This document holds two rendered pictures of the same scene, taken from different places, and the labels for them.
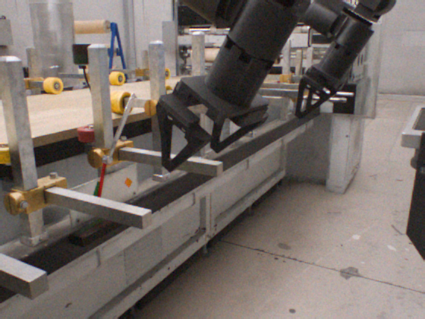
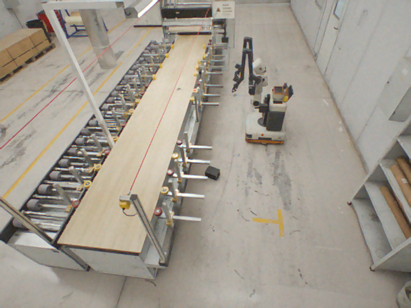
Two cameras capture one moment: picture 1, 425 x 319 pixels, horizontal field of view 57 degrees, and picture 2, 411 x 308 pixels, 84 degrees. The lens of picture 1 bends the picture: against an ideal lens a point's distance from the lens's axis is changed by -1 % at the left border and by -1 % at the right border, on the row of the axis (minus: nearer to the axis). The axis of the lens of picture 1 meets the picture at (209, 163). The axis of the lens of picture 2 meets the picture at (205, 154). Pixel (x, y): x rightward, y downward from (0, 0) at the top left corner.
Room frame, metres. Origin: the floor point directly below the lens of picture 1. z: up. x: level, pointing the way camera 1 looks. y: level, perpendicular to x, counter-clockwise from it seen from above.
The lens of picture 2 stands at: (-2.34, 1.48, 2.85)
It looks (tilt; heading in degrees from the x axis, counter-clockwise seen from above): 46 degrees down; 341
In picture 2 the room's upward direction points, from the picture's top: 4 degrees counter-clockwise
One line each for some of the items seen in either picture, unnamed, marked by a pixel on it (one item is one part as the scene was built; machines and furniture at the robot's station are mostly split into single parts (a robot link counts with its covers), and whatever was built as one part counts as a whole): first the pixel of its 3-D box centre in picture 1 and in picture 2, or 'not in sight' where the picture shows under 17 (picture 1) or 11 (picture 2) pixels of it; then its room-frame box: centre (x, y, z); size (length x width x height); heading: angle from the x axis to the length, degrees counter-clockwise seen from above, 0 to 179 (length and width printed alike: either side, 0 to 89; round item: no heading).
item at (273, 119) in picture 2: not in sight; (273, 107); (0.30, -0.67, 0.59); 0.55 x 0.34 x 0.83; 149
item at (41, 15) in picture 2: not in sight; (52, 22); (8.89, 3.48, 0.41); 0.76 x 0.48 x 0.81; 158
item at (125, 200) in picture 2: not in sight; (147, 232); (-1.41, 1.68, 1.20); 0.15 x 0.12 x 1.00; 151
